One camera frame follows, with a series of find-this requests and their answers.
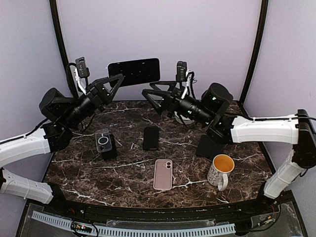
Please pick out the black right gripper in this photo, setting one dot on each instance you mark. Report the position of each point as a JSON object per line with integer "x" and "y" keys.
{"x": 170, "y": 100}

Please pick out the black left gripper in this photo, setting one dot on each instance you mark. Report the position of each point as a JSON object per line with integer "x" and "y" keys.
{"x": 99, "y": 95}

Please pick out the white phone dark screen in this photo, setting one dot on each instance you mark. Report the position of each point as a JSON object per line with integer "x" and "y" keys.
{"x": 136, "y": 71}

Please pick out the pink phone case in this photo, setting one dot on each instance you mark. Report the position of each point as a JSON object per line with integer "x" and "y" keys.
{"x": 163, "y": 175}

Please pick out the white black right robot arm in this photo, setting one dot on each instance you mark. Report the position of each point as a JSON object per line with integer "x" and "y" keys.
{"x": 224, "y": 128}

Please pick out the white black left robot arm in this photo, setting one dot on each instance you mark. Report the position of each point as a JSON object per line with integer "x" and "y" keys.
{"x": 53, "y": 134}

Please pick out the clear magsafe phone case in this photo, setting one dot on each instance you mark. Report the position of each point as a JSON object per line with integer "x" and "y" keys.
{"x": 103, "y": 142}

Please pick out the white scalloped bowl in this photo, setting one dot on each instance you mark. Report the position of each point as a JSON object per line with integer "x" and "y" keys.
{"x": 183, "y": 120}

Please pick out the white mug orange inside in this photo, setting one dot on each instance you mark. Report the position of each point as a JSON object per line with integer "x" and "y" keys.
{"x": 221, "y": 167}

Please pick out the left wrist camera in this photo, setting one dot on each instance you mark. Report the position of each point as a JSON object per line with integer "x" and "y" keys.
{"x": 81, "y": 74}

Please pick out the black left frame post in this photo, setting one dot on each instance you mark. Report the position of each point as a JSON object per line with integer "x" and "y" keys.
{"x": 62, "y": 48}

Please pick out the black frame post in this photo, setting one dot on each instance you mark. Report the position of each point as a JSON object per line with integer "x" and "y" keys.
{"x": 255, "y": 51}
{"x": 62, "y": 48}

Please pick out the black front rail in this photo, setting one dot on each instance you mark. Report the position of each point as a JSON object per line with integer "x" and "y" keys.
{"x": 233, "y": 212}

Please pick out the black right frame post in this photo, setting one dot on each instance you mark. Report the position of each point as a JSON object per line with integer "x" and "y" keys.
{"x": 255, "y": 51}

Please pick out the white slotted cable duct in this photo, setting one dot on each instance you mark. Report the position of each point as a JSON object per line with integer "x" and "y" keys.
{"x": 132, "y": 229}

